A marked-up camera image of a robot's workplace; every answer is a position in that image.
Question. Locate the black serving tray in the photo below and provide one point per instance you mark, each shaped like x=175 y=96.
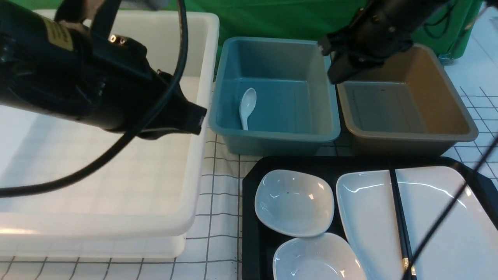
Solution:
x=464 y=247

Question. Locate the white ceramic soup spoon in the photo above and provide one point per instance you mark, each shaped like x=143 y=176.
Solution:
x=247 y=106

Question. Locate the blue plastic bin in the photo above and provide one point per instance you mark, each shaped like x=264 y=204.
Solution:
x=297 y=108

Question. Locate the black chopstick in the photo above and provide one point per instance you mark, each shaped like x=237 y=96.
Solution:
x=403 y=234

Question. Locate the green backdrop cloth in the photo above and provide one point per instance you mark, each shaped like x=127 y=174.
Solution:
x=311 y=19

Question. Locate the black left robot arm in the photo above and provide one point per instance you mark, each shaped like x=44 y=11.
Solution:
x=88 y=76

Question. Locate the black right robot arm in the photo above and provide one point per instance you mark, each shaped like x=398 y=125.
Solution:
x=418 y=12

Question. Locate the tan plastic bin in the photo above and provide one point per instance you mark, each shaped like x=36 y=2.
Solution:
x=408 y=107

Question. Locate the large white plastic tub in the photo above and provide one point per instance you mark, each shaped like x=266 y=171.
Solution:
x=139 y=205

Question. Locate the white bowl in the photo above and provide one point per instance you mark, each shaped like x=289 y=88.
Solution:
x=294 y=204
x=325 y=257

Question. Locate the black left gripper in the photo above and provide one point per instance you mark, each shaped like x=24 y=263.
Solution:
x=178 y=116

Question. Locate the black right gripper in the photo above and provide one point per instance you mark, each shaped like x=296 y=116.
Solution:
x=374 y=34

